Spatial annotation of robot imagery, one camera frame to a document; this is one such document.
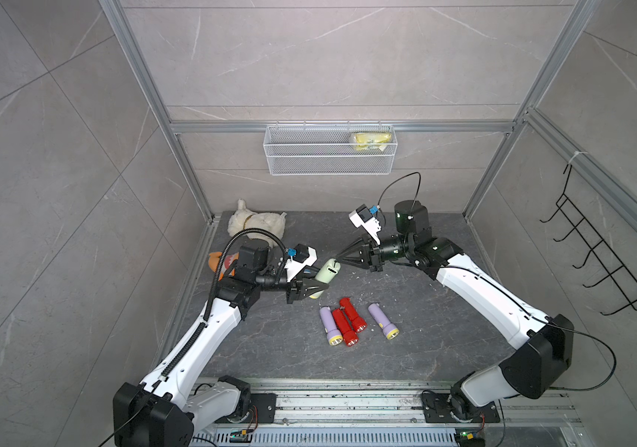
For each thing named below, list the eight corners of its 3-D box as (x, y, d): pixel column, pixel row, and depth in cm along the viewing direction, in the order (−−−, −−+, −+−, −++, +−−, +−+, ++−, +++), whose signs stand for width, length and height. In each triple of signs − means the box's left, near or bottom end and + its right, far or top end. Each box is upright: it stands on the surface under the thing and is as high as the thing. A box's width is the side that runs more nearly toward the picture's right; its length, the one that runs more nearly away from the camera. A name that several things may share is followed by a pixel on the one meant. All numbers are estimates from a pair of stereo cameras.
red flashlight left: (348, 348, 85) (349, 345, 83) (331, 314, 92) (331, 310, 90) (359, 342, 86) (360, 339, 84) (341, 309, 93) (342, 306, 91)
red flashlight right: (356, 333, 88) (356, 330, 86) (339, 301, 95) (339, 298, 93) (367, 328, 89) (367, 325, 87) (350, 297, 96) (350, 294, 94)
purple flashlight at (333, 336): (330, 347, 85) (330, 344, 83) (318, 311, 93) (317, 307, 91) (342, 343, 86) (342, 339, 84) (329, 307, 94) (329, 304, 92)
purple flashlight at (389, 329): (388, 342, 87) (390, 338, 84) (365, 310, 94) (366, 305, 91) (398, 336, 88) (401, 331, 86) (375, 304, 95) (376, 299, 93)
